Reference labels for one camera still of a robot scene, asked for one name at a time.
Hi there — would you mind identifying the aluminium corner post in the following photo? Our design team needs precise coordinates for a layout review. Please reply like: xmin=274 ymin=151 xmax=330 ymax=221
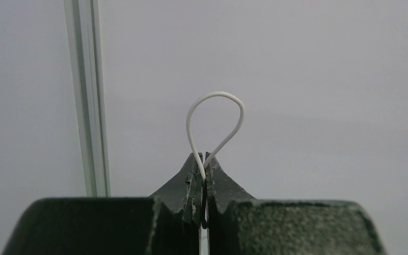
xmin=64 ymin=0 xmax=111 ymax=197

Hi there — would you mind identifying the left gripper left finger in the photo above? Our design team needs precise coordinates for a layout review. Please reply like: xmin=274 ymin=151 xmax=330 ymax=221
xmin=3 ymin=155 xmax=201 ymax=254

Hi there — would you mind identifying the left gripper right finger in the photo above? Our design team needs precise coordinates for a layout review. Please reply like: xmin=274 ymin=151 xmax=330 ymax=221
xmin=205 ymin=156 xmax=387 ymax=254

